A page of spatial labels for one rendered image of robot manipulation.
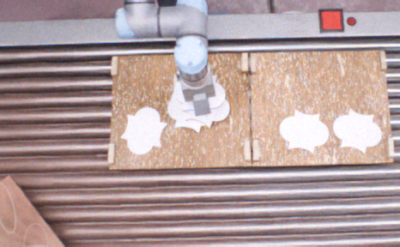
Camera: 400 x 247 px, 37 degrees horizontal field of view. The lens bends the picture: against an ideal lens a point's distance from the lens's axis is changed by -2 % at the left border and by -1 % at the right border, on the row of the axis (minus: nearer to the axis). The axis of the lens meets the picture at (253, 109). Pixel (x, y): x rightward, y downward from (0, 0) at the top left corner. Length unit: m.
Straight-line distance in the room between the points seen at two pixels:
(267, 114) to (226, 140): 0.14
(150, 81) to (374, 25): 0.72
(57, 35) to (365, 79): 0.96
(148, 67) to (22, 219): 0.57
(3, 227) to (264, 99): 0.81
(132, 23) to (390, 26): 0.86
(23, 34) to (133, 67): 0.38
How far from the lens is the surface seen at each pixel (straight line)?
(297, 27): 1.92
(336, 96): 1.83
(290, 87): 1.83
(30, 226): 1.73
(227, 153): 1.77
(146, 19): 1.48
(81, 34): 1.98
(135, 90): 1.85
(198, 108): 1.61
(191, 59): 1.40
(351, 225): 1.78
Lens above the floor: 2.66
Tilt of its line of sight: 73 degrees down
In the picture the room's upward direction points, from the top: 2 degrees clockwise
